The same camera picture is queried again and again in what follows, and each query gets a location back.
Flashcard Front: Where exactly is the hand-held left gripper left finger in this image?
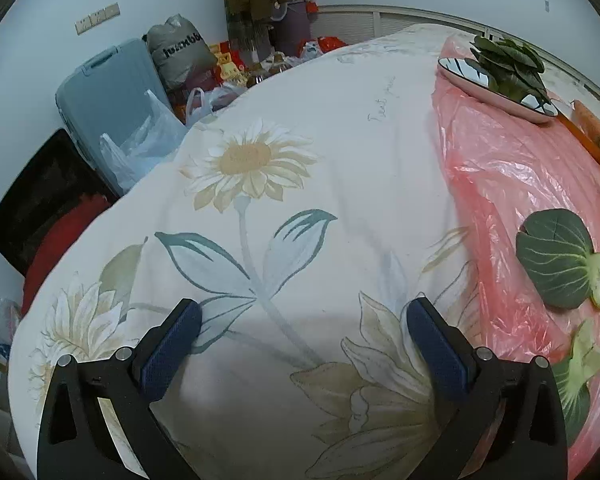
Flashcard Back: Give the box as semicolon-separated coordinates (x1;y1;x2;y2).
36;298;203;480

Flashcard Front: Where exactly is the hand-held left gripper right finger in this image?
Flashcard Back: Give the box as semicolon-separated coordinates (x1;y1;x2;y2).
406;297;568;480

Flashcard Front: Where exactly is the bok choy leaf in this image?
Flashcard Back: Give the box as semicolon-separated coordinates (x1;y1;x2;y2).
550;319;600;448
516;208;600;311

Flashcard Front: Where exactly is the red cushion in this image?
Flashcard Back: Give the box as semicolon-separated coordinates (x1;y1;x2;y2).
21;194;113;316

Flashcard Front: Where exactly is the pink plastic sheet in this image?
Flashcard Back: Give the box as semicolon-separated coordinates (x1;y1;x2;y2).
432;35;600;480

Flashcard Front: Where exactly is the black flat case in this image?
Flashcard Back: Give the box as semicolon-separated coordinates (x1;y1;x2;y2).
0;128;121;276

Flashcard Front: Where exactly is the clear plastic bag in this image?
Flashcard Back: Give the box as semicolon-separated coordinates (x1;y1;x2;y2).
99;89;188;193

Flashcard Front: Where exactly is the orange-rimmed white plate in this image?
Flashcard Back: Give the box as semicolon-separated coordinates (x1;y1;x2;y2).
555;110;600;175

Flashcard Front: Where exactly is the white plastic bag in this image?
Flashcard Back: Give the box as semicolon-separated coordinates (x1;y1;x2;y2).
184;85;246;126

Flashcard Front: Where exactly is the dark-rimmed plate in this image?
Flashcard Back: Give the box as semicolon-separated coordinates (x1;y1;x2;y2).
437;56;556;125

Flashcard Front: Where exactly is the light blue suitcase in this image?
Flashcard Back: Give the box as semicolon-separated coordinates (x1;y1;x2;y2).
56;37;191;196

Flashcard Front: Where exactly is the carrot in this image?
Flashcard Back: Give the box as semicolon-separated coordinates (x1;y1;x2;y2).
572;100;600;161

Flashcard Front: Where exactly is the pile of green leaves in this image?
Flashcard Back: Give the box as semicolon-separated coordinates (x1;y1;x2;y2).
469;35;551;103

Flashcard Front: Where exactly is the red and yellow box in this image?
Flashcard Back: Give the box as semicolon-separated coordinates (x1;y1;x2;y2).
207;40;246;86

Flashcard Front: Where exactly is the grey stuff bag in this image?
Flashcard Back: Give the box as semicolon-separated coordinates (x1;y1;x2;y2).
145;14;218;93

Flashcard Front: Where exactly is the red bag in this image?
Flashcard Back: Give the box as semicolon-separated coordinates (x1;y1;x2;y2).
305;36;348;58

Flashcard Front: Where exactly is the wall switch panel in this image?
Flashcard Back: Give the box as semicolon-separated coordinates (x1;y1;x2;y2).
75;3;121;36

